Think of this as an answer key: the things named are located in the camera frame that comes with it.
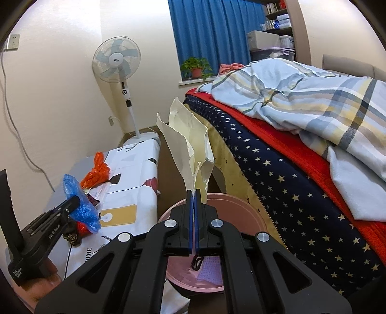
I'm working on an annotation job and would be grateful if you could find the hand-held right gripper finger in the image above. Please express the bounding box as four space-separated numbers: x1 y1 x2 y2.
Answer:
34 190 195 314
194 190 353 314

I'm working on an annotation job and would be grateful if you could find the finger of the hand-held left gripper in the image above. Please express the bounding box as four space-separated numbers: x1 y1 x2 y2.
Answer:
61 195 81 217

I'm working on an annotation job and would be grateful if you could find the blue plastic bag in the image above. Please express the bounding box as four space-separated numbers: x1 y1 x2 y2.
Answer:
63 174 101 234

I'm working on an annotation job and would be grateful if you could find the red plastic wrapper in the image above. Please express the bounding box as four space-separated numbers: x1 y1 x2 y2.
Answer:
75 221 91 238

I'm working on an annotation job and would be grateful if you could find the pink plastic bin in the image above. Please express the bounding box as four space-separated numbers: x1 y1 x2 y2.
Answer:
157 193 266 293

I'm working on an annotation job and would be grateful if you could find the cream paper bag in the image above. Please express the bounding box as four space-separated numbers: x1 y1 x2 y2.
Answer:
156 97 215 202

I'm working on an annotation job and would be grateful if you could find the person's left hand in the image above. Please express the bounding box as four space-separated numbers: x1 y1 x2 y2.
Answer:
23 260 65 302

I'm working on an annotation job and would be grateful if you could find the clear plastic wrapper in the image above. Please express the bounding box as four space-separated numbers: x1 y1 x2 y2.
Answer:
86 181 117 209

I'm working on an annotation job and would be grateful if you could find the orange mesh bag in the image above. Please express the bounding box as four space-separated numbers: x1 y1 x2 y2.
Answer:
80 152 111 189

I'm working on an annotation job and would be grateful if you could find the star-patterned navy bed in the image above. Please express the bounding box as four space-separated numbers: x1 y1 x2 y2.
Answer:
183 95 382 298

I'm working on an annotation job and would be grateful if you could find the red blanket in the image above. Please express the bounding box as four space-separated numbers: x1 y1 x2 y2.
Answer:
185 87 386 267

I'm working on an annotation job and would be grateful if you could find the white window sill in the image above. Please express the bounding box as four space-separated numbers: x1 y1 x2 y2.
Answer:
179 78 215 87

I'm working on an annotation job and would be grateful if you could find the potted green plant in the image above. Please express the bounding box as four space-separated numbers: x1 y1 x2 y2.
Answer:
180 57 213 81

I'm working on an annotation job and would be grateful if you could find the pink cloth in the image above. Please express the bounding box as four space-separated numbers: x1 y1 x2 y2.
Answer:
219 63 245 76

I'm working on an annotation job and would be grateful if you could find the white standing fan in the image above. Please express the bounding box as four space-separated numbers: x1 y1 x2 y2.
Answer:
92 36 159 142

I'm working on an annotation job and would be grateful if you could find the plaid blanket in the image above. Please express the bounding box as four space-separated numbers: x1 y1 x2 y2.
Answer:
197 59 386 221

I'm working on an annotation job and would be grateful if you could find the purple-lid storage bin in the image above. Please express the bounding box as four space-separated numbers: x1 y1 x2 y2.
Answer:
250 47 296 63

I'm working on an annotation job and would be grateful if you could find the blue curtain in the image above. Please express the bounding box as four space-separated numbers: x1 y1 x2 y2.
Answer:
167 0 268 78

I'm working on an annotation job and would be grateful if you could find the white storage box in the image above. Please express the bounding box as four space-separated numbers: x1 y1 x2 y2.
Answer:
247 30 281 50

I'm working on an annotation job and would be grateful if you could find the beige headboard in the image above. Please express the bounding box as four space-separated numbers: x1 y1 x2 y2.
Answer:
322 54 386 80

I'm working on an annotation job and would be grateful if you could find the wooden bookshelf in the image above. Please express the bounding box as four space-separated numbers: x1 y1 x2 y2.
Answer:
261 0 295 37

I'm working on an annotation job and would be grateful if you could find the grey wall cable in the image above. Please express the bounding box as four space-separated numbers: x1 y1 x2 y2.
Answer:
0 50 56 194

